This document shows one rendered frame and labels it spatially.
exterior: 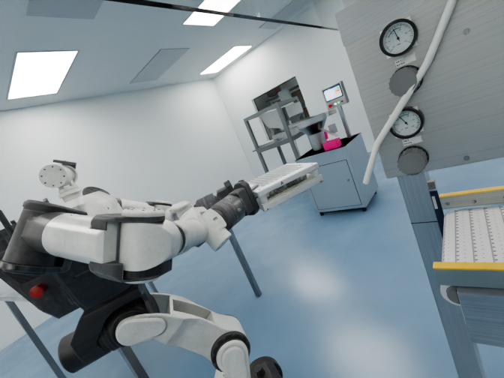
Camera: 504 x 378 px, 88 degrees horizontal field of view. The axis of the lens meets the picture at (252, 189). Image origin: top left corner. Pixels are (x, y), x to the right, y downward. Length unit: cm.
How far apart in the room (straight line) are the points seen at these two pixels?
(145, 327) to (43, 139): 443
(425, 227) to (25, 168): 486
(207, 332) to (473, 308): 77
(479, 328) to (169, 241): 54
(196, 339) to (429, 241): 78
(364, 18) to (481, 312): 46
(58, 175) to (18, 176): 407
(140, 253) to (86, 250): 9
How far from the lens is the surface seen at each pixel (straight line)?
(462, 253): 62
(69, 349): 106
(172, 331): 99
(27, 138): 512
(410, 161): 38
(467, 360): 110
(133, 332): 97
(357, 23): 40
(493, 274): 52
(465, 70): 39
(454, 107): 39
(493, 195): 76
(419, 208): 79
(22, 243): 72
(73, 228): 59
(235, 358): 106
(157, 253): 52
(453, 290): 56
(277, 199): 88
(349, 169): 292
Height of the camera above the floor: 125
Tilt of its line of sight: 11 degrees down
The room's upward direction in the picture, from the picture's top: 23 degrees counter-clockwise
